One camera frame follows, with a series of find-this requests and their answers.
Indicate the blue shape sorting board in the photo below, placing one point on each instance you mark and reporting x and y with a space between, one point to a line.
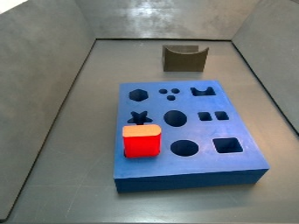
207 148

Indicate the red rounded block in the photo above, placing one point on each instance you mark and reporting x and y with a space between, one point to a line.
142 140

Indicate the olive curved block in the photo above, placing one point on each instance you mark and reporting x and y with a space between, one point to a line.
183 58

